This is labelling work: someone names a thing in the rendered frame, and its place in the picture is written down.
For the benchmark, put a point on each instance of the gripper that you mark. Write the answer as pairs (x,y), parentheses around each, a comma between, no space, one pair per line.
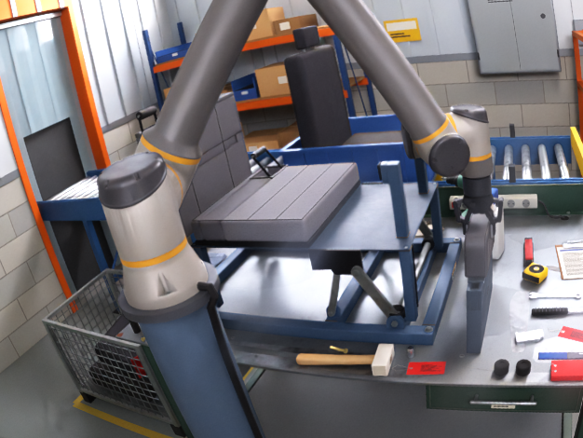
(478,191)

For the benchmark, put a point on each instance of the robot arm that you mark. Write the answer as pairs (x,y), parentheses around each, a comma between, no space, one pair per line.
(145,228)

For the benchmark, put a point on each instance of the blue seat test fixture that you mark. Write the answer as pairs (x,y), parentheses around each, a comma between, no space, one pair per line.
(378,214)

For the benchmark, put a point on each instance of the grey seat cushion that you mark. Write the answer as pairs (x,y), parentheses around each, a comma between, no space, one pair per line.
(282,200)

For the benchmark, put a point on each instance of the black car seat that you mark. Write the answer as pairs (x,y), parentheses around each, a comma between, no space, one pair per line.
(316,91)

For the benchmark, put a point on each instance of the black pull tab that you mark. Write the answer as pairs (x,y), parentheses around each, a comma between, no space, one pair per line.
(273,172)

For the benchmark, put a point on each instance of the black headrest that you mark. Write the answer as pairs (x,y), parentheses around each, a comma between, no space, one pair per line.
(306,37)

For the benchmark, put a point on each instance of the grey seat backrest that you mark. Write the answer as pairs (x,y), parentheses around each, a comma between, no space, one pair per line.
(218,150)

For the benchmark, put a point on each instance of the white power strip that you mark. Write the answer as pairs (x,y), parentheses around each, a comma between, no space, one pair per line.
(519,201)

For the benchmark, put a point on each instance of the red black utility knife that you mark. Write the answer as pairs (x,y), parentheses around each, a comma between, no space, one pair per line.
(528,250)

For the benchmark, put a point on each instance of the roller conveyor with yellow stop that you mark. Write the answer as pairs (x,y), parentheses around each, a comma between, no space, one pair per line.
(526,159)

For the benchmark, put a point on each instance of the yellow tape measure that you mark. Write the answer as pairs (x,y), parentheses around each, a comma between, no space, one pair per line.
(535,272)

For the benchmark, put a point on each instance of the brown clipboard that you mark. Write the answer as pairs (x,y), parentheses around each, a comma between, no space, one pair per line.
(571,262)

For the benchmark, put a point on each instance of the silver wrench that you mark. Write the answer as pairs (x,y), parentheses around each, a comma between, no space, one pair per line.
(553,296)

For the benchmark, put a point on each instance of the white card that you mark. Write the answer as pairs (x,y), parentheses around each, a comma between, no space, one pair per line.
(529,336)

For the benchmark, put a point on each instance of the red tag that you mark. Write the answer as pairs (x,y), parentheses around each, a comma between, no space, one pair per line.
(426,368)
(573,334)

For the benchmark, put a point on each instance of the black cylinder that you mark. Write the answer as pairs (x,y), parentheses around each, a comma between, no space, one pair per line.
(501,368)
(523,367)

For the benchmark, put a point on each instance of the blue pallet box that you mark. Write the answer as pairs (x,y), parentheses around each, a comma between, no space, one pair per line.
(328,156)

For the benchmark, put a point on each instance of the orange rack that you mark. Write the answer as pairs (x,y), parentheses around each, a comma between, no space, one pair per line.
(577,68)

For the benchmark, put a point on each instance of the grey electrical cabinet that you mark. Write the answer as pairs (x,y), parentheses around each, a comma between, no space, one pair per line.
(514,36)

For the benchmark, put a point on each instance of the red box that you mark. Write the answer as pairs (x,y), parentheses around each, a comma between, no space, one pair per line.
(567,370)

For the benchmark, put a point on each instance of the green drawer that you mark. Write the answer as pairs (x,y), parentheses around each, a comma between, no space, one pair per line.
(455,396)

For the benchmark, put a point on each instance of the brass pin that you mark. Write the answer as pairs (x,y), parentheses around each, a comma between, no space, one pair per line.
(338,349)

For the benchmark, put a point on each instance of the cardboard box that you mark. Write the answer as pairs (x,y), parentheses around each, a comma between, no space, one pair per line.
(300,23)
(268,136)
(268,82)
(268,23)

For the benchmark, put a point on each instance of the blue orange shelf unit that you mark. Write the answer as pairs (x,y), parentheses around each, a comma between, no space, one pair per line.
(264,104)

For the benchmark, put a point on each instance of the grey green workbench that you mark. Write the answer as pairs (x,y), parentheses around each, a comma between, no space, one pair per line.
(341,410)

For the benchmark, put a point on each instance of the blue storage bin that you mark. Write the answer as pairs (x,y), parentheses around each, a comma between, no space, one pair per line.
(175,52)
(246,89)

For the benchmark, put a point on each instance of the red part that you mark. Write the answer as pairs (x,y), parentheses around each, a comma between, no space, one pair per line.
(138,366)

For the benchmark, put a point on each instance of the blue roller conveyor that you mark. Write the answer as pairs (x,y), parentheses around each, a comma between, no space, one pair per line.
(68,208)

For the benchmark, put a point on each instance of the orange framed strip door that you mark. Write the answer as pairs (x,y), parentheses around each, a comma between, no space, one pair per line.
(85,91)

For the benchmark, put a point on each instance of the black panel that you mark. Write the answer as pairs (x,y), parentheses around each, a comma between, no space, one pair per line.
(54,155)

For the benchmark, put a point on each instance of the yellow wall sign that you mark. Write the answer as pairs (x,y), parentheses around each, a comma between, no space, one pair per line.
(401,30)

